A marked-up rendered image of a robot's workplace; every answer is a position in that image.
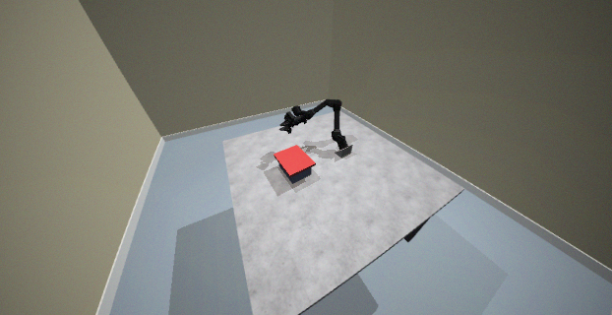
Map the red square lid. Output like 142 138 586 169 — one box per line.
274 145 316 177

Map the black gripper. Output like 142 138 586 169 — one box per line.
279 112 300 134

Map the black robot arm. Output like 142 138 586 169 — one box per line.
291 99 349 150

